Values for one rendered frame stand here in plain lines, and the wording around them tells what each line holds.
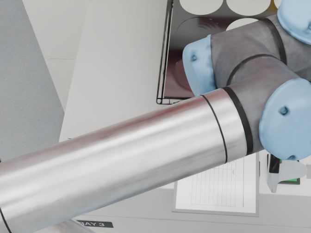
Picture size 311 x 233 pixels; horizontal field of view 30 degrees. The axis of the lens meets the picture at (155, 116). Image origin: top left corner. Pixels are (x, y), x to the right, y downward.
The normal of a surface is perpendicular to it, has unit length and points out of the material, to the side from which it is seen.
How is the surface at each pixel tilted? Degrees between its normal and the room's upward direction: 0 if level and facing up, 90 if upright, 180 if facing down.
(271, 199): 90
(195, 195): 0
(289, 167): 57
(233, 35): 25
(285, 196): 90
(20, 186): 16
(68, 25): 90
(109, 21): 0
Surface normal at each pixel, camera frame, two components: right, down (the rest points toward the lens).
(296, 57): 0.29, 0.56
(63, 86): -0.10, 0.84
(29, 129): -0.07, -0.54
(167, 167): 0.25, 0.37
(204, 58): -0.04, -0.32
